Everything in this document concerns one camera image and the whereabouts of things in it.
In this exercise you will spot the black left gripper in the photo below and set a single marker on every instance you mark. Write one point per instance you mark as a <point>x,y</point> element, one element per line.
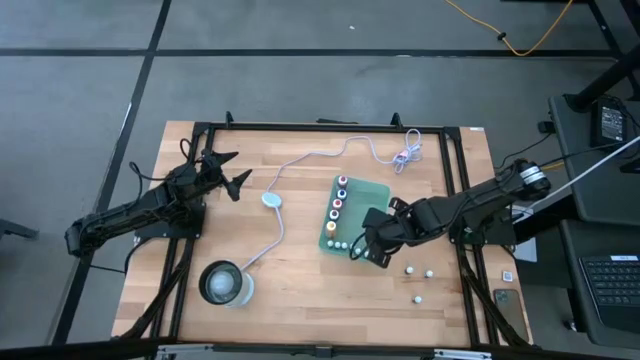
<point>212,175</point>

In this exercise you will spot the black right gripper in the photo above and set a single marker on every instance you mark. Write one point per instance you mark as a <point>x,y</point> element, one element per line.
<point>385,245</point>

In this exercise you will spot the large yellow-orange food coloring bottle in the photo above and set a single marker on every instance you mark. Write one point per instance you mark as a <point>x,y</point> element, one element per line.
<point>331,229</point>

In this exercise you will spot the large purple food coloring bottle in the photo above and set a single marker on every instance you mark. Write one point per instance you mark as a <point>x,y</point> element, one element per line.
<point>334,215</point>

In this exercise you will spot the large red food coloring bottle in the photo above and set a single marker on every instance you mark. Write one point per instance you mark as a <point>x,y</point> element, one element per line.
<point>337,203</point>
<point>342,181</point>

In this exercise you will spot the small brown dropper bottle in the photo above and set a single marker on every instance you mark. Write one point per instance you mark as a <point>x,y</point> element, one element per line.
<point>417,300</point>

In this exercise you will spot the large blue food coloring bottle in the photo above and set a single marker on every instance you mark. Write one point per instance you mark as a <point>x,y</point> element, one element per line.
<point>341,193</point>

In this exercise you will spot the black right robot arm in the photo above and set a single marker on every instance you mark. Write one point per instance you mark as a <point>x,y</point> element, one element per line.
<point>475,210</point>

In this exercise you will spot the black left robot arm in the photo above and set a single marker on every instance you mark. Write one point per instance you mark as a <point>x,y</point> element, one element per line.
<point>125,212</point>

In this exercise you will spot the translucent green plastic bin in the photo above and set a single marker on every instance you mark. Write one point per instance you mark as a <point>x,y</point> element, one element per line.
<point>365,200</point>

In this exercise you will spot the small white square card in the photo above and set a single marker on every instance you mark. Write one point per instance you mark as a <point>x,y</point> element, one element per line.
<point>508,277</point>

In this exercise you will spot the white paper sheet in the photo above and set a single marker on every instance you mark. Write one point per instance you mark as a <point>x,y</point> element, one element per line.
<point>527,252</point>

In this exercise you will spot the dark smartphone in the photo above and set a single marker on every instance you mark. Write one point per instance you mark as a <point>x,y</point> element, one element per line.
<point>511,315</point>

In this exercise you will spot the dark desk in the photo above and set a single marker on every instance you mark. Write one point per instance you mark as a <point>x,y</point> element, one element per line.
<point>575,300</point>

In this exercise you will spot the white rod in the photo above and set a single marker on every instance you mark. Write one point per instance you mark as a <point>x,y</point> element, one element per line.
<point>590,170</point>

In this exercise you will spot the grey chair foot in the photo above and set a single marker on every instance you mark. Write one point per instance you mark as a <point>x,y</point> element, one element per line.
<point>15,230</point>

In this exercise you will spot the grey desk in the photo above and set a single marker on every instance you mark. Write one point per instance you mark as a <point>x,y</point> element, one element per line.
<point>600,190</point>

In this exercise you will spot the black keyboard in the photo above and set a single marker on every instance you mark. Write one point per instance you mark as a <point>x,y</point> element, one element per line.
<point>615,290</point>

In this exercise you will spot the black pole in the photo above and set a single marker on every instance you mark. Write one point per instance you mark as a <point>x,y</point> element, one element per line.
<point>605,80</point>

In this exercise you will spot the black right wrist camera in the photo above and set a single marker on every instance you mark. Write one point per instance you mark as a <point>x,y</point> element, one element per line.
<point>376,219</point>

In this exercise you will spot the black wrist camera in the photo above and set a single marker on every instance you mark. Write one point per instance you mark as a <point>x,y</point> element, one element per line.
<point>182,177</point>
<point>376,219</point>

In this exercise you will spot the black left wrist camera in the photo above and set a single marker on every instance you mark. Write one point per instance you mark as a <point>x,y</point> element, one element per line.
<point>182,177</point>

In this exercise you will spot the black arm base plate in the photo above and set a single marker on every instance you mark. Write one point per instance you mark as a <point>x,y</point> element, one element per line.
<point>170,230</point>

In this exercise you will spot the black aluminium table frame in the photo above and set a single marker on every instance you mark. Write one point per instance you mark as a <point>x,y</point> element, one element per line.
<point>325,128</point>

